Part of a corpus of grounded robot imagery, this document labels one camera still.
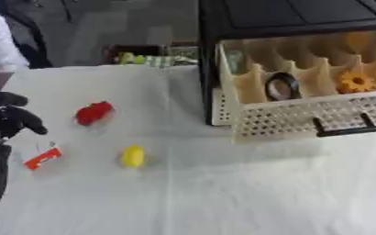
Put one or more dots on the orange toy flower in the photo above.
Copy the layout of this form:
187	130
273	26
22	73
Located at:
356	82

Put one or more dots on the dark box with green items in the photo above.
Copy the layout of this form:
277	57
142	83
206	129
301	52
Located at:
148	56

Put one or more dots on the black cabinet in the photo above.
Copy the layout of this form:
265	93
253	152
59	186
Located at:
282	18

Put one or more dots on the person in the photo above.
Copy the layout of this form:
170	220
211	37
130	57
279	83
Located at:
6	39

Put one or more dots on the red toy fruit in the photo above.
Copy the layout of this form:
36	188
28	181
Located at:
93	113

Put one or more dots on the orange and white packet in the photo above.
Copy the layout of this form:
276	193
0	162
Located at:
42	158

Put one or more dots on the black tape roll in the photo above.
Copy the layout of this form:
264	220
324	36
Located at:
283	86

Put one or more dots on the yellow toy lemon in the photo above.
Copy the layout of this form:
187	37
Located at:
133	156

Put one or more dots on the pale drawer with compartments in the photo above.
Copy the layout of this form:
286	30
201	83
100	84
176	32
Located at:
303	91

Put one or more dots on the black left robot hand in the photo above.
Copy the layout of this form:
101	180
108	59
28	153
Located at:
8	117

